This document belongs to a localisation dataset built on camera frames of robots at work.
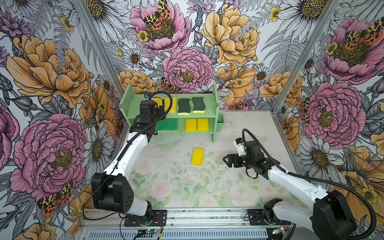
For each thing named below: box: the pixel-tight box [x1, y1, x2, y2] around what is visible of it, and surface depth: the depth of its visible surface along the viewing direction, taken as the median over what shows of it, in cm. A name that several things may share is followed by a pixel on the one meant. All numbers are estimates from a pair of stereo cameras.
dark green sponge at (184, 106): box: [177, 98, 191, 116], surface depth 85 cm
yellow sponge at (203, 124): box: [197, 118, 209, 132], surface depth 96 cm
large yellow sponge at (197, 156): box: [191, 147, 205, 166], surface depth 98 cm
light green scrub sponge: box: [166, 118, 179, 132], surface depth 96 cm
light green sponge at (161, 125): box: [156, 118, 167, 132], surface depth 96 cm
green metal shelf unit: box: [119, 83, 220, 143], surface depth 90 cm
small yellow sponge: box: [185, 118, 197, 132], surface depth 96 cm
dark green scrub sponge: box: [192, 97, 206, 114], surface depth 86 cm
